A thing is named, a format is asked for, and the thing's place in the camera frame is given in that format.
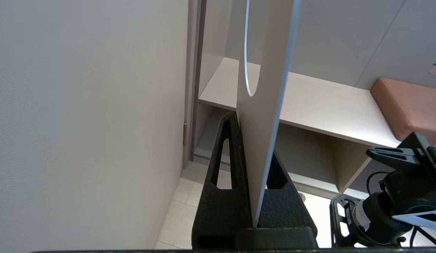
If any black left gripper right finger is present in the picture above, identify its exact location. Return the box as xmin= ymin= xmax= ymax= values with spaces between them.
xmin=258 ymin=151 xmax=318 ymax=229

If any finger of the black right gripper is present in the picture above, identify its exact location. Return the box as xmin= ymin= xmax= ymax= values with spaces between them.
xmin=366 ymin=147 xmax=422 ymax=173

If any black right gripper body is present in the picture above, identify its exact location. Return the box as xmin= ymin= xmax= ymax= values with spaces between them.
xmin=397 ymin=132 xmax=436 ymax=184

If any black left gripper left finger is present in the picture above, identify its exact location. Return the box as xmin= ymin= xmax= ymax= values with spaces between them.
xmin=192 ymin=111 xmax=254 ymax=250

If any white door hanger sign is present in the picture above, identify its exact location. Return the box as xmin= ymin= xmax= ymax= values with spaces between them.
xmin=236 ymin=0 xmax=302 ymax=227

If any white room door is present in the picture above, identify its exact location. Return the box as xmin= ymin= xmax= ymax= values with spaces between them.
xmin=0 ymin=0 xmax=190 ymax=251

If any beige shelf support panel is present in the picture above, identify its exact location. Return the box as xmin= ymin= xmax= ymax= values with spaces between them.
xmin=331 ymin=139 xmax=372 ymax=193

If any brown leather seat cushion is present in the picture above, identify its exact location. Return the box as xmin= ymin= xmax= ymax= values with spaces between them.
xmin=370 ymin=77 xmax=436 ymax=146

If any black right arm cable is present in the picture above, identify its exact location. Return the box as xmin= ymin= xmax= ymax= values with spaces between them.
xmin=366 ymin=171 xmax=389 ymax=197

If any black metal frame bracket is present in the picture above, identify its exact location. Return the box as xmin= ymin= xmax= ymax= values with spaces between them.
xmin=330 ymin=194 xmax=366 ymax=248

